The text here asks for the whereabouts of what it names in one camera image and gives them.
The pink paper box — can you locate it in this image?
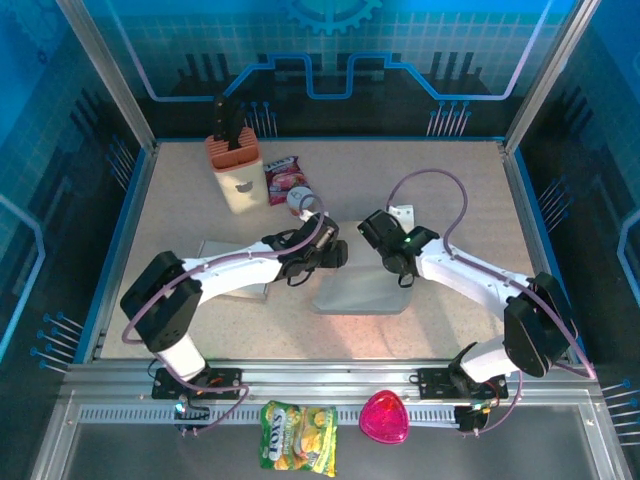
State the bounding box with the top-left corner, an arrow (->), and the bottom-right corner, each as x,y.
309,264 -> 416,316

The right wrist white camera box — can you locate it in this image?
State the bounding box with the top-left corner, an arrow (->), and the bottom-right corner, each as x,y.
388,202 -> 416,232

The aluminium frame post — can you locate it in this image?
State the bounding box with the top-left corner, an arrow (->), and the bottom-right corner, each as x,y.
54,0 -> 159,154
502,0 -> 601,154

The long black-handled knife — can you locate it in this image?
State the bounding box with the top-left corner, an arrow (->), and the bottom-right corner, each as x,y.
212,94 -> 229,141

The red candy bag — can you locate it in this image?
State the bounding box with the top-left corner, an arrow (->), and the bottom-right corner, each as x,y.
264,155 -> 312,207

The small tin can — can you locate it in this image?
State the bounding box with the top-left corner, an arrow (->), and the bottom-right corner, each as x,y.
285,187 -> 315,217

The beige knife block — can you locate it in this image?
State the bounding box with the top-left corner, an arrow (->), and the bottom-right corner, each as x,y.
204,126 -> 266,216

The short black-handled knife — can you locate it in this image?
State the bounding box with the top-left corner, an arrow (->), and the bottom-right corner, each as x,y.
227,108 -> 247,151

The pink translucent plastic box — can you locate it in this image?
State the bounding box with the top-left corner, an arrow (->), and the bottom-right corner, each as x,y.
358,389 -> 410,445

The aluminium slotted rail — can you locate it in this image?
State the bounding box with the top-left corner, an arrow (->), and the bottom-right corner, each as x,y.
77,405 -> 481,427

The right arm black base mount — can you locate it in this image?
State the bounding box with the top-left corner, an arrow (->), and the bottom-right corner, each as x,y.
417,367 -> 509,401

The white paper box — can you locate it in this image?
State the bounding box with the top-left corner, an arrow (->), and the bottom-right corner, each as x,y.
197,239 -> 269,301

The green yellow candy bag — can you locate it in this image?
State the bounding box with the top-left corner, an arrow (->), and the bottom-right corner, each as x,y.
258,399 -> 339,477

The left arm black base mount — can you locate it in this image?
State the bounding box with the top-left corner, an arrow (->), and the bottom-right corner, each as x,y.
151,367 -> 245,401

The aluminium base beam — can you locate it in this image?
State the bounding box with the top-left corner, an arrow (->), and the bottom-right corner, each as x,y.
62,357 -> 599,401

